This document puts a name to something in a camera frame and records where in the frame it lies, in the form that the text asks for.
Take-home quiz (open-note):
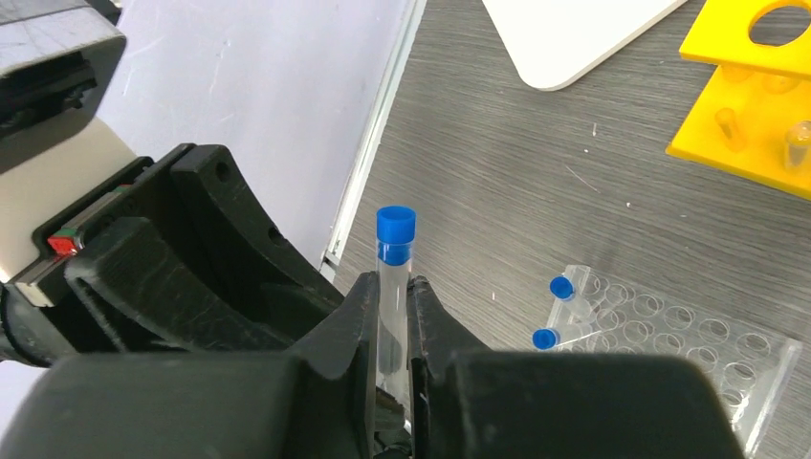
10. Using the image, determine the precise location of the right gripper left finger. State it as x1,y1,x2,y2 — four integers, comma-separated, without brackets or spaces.
1,273,379,458

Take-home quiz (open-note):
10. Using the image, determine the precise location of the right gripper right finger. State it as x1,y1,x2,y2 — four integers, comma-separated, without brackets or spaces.
407,276,743,458

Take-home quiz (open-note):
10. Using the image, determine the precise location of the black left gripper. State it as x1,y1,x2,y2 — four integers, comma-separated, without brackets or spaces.
12,142,343,352

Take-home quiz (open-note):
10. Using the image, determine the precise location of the blue capped vial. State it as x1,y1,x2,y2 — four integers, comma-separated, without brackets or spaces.
549,275,596,322
376,206,417,411
532,324,595,351

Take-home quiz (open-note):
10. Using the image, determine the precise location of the clear glass test tube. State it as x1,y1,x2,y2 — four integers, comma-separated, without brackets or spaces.
783,120,810,171

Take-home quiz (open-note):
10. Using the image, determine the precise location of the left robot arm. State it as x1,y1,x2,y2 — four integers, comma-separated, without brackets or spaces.
1,143,343,367

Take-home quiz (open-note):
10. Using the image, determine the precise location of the clear acrylic tube tray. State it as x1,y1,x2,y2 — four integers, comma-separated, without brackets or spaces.
542,265,802,456

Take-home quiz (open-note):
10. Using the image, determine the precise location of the yellow test tube rack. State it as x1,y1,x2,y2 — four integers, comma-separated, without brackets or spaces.
666,0,810,199

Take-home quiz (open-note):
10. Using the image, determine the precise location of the aluminium frame rail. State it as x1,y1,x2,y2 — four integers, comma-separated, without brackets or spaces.
319,1,427,282

